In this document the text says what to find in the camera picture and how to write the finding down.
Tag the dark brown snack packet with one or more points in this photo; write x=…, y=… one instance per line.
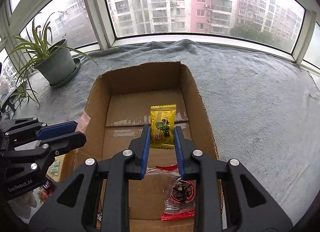
x=99, y=216

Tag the cardboard box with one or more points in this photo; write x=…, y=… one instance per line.
x=125, y=104

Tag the tan green-print bread package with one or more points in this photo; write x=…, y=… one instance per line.
x=63, y=168

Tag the yellow snack packet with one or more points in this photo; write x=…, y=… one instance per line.
x=162, y=119

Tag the grey blanket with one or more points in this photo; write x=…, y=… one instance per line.
x=250, y=102

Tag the pink snack packet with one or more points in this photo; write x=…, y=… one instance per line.
x=83, y=124

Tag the red snack packet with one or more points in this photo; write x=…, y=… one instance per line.
x=48, y=188

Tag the grey plant saucer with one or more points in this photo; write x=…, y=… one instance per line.
x=72, y=73

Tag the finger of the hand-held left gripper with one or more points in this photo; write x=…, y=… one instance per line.
x=67, y=140
x=57, y=129

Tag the clear red-edged snack packet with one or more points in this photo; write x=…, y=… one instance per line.
x=180, y=193

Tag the apartment buildings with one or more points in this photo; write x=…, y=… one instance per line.
x=175, y=1

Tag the potted spider plant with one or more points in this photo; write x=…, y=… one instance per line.
x=56, y=64

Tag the white lace cloth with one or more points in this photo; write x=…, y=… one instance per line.
x=23, y=207

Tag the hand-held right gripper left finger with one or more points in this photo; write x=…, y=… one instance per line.
x=146, y=147

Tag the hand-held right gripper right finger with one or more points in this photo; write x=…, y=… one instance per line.
x=178, y=147

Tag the white window frame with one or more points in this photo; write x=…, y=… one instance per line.
x=93, y=14

